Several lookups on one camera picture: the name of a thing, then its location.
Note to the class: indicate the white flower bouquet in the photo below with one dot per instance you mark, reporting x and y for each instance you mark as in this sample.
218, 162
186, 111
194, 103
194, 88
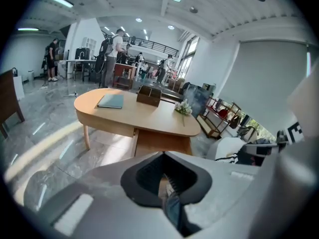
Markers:
184, 108

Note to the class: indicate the brown wooden desk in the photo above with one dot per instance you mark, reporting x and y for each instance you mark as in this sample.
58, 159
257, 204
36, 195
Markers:
123, 73

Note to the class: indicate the white long table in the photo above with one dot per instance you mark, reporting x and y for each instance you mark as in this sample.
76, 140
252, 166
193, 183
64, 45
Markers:
79, 61

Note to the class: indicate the black balcony railing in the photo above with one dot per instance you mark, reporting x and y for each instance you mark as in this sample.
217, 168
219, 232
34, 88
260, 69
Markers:
159, 46

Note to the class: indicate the dark brown wooden box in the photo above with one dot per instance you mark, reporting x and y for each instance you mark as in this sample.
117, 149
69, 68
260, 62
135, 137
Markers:
148, 97

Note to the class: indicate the person's leg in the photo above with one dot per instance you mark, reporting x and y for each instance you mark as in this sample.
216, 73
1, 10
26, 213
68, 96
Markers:
172, 205

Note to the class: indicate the dark brown wooden cabinet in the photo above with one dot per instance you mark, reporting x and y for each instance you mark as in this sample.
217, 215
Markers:
8, 98

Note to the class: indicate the wooden rack with red shelves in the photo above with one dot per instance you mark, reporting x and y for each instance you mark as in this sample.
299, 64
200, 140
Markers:
216, 118

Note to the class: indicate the wooden coffee table drawer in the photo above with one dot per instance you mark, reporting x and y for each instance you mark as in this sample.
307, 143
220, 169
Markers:
162, 141

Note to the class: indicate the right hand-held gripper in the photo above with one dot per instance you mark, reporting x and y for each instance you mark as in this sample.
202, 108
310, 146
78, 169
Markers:
302, 101

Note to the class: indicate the green book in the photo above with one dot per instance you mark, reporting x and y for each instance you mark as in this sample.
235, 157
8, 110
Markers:
111, 101

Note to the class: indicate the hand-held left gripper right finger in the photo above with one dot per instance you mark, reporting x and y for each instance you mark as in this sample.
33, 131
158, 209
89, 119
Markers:
219, 183

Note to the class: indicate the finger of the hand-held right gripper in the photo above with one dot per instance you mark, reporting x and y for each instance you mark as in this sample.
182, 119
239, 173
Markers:
224, 146

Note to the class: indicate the round ceiling light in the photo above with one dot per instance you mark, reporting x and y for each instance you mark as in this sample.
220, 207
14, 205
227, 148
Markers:
171, 27
138, 20

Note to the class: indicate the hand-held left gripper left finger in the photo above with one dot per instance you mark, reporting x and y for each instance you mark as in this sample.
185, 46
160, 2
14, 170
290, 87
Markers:
104, 183

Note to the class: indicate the wooden coffee table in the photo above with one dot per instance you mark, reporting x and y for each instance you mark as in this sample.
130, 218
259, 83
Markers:
149, 113

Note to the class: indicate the dark glass board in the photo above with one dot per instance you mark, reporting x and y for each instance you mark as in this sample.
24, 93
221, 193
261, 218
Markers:
200, 101

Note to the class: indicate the white bin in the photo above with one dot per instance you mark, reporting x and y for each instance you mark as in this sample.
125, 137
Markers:
30, 75

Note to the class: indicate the black appliance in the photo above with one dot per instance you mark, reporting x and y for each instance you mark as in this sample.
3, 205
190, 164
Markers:
82, 53

